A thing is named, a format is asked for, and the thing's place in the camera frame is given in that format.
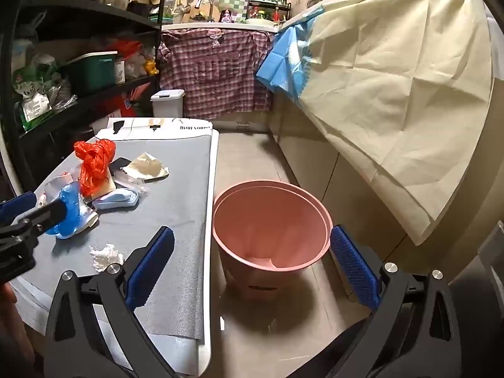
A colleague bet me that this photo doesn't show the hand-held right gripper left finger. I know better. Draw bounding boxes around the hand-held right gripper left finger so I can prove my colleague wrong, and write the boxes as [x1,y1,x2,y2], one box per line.
[43,226,176,378]

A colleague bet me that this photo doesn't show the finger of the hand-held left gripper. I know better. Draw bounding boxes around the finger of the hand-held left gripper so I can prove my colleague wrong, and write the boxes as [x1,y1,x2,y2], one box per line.
[0,191,38,225]
[0,199,67,245]

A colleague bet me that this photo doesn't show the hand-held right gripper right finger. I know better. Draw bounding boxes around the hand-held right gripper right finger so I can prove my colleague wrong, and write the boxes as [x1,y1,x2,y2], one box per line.
[330,224,463,378]

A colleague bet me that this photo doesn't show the blue plastic bag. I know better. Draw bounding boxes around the blue plastic bag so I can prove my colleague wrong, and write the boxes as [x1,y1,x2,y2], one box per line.
[43,181,93,240]

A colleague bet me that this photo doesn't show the white tissue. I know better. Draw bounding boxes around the white tissue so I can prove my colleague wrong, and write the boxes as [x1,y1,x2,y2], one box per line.
[89,243,124,272]

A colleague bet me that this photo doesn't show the red plastic bag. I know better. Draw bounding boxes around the red plastic bag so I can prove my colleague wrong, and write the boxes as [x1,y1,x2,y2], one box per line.
[74,139,117,198]

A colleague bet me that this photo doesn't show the clear plastic wrapper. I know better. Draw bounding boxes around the clear plastic wrapper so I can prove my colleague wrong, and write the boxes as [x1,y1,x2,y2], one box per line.
[116,176,149,194]

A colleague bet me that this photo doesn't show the pink plastic bin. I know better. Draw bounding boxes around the pink plastic bin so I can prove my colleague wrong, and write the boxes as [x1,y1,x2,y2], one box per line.
[212,181,333,300]

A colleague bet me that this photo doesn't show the cream paper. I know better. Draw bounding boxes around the cream paper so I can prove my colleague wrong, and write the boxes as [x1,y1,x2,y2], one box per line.
[121,152,170,182]

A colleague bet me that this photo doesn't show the person's left forearm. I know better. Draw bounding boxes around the person's left forearm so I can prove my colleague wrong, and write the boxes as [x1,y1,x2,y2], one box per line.
[0,281,36,378]

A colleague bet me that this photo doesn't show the grey table mat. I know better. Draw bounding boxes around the grey table mat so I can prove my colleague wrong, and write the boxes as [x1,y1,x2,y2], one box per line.
[8,136,215,341]

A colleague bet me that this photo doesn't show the light blue face mask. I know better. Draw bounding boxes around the light blue face mask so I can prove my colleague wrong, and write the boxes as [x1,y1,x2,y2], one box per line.
[92,188,140,210]

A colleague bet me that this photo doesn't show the black foil packet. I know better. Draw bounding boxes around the black foil packet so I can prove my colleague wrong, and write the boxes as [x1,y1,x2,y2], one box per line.
[108,157,132,174]

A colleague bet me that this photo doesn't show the green white plastic bags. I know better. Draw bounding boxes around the green white plastic bags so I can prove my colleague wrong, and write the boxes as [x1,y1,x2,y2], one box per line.
[12,65,77,132]

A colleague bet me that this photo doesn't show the beige cabinet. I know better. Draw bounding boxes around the beige cabinet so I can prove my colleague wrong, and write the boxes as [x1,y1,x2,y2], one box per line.
[272,87,434,284]

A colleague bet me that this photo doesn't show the orange printed bag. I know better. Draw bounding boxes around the orange printed bag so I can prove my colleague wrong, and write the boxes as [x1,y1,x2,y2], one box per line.
[118,87,152,119]

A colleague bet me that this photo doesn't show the green storage box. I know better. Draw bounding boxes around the green storage box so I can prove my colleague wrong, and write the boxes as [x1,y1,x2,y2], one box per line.
[63,51,119,95]

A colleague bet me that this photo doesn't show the white lidded bin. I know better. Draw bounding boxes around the white lidded bin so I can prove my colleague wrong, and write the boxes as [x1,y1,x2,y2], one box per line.
[150,89,186,119]

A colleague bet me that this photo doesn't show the cream cloth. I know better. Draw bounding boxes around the cream cloth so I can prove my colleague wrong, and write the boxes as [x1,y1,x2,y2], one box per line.
[295,0,497,245]

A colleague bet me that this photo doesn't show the red plaid shirt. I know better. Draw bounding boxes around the red plaid shirt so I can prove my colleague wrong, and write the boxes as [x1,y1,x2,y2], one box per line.
[157,27,276,121]

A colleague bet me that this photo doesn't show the black shelf rack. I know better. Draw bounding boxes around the black shelf rack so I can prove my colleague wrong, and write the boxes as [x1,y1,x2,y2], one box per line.
[0,0,174,193]

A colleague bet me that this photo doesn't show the blue printed cloth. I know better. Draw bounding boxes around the blue printed cloth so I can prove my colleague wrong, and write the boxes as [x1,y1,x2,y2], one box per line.
[256,6,327,107]

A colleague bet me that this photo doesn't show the chrome faucet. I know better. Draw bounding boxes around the chrome faucet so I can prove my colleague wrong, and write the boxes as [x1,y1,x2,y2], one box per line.
[195,0,215,22]

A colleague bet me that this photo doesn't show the black counter rack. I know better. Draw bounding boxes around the black counter rack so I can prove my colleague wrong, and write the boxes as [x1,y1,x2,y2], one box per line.
[246,0,292,22]

